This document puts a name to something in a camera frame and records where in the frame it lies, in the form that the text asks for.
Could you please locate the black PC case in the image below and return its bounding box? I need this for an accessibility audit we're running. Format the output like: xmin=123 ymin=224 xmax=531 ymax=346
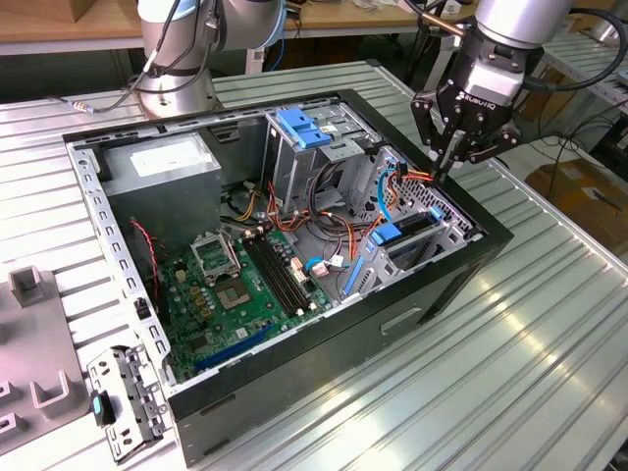
xmin=62 ymin=87 xmax=515 ymax=470

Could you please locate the black cable with metal connector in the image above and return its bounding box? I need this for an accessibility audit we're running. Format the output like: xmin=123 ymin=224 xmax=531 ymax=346
xmin=51 ymin=0 xmax=178 ymax=115

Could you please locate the blue expansion slot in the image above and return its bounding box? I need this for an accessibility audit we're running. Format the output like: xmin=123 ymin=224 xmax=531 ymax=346
xmin=194 ymin=321 xmax=276 ymax=374

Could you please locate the metal slot bracket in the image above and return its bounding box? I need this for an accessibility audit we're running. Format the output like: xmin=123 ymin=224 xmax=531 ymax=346
xmin=85 ymin=342 xmax=174 ymax=466

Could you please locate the small brown box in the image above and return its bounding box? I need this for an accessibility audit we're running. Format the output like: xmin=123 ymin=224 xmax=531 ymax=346
xmin=67 ymin=0 xmax=99 ymax=25

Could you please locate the grey parts rack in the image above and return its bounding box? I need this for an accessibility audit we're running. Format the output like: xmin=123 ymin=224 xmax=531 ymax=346
xmin=0 ymin=264 xmax=94 ymax=455

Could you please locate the CPU socket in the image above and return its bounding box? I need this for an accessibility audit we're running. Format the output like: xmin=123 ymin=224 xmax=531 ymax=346
xmin=213 ymin=279 xmax=254 ymax=313

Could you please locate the black RAM slot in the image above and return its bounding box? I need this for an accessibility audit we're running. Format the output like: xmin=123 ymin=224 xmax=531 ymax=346
xmin=243 ymin=235 xmax=295 ymax=318
xmin=255 ymin=232 xmax=307 ymax=314
xmin=261 ymin=229 xmax=313 ymax=311
xmin=249 ymin=234 xmax=301 ymax=316

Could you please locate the short blue wire white plug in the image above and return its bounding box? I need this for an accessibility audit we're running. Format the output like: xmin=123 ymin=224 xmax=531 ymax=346
xmin=302 ymin=255 xmax=350 ymax=280

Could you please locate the blue data wire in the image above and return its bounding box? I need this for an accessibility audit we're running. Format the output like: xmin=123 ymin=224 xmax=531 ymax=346
xmin=375 ymin=155 xmax=399 ymax=223

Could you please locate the grey disk bay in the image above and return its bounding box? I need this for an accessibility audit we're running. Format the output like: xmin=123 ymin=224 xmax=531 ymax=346
xmin=337 ymin=144 xmax=487 ymax=304

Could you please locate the red black twisted wire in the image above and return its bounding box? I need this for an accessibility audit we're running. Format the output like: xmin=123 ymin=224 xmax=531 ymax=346
xmin=130 ymin=219 xmax=166 ymax=300

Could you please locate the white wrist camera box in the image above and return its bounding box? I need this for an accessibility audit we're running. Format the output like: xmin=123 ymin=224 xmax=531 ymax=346
xmin=460 ymin=58 xmax=527 ymax=103

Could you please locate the yellow black wire bundle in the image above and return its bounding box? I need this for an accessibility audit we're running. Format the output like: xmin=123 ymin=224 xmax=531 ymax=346
xmin=234 ymin=182 xmax=270 ymax=223

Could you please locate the blue drive latch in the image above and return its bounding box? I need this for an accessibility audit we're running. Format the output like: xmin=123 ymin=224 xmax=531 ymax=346
xmin=276 ymin=108 xmax=335 ymax=151

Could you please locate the orange red power wire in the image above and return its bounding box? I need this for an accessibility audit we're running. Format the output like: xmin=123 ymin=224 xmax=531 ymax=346
xmin=386 ymin=164 xmax=445 ymax=207

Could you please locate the black blue bracket latch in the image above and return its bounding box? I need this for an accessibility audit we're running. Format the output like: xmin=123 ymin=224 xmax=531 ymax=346
xmin=89 ymin=389 xmax=119 ymax=427

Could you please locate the grey optical drive cage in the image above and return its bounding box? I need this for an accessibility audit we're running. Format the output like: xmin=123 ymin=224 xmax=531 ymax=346
xmin=263 ymin=105 xmax=385 ymax=220

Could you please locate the grey power supply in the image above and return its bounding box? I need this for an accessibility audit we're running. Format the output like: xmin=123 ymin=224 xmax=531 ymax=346
xmin=100 ymin=131 xmax=225 ymax=246

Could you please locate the thick black wrist cable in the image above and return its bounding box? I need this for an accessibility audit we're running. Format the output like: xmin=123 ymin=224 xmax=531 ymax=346
xmin=519 ymin=7 xmax=628 ymax=94

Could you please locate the wire locking lever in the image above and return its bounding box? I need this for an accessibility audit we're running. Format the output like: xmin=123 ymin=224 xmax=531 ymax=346
xmin=220 ymin=226 xmax=242 ymax=276

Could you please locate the wooden desk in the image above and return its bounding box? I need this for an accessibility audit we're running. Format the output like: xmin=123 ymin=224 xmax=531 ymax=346
xmin=0 ymin=0 xmax=482 ymax=58

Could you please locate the green motherboard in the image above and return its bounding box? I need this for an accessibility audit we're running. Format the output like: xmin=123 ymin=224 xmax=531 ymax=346
xmin=155 ymin=226 xmax=338 ymax=388

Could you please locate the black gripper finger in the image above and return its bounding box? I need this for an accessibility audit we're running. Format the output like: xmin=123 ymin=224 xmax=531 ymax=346
xmin=438 ymin=126 xmax=523 ymax=182
xmin=410 ymin=91 xmax=451 ymax=174

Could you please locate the hard disk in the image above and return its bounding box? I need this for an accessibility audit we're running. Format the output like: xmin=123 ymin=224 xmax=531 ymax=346
xmin=342 ymin=205 xmax=443 ymax=300

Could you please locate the orange wire bundle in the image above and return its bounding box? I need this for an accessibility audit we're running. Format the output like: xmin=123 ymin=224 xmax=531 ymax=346
xmin=267 ymin=180 xmax=377 ymax=259

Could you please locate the metal socket cover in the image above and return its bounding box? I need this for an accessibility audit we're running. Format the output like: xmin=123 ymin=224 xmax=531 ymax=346
xmin=189 ymin=230 xmax=242 ymax=288

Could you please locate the cardboard box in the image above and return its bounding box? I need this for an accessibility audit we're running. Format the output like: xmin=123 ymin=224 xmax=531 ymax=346
xmin=524 ymin=157 xmax=628 ymax=244

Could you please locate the metal slat side table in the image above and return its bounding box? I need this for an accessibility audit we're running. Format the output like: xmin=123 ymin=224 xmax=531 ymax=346
xmin=509 ymin=28 xmax=628 ymax=141

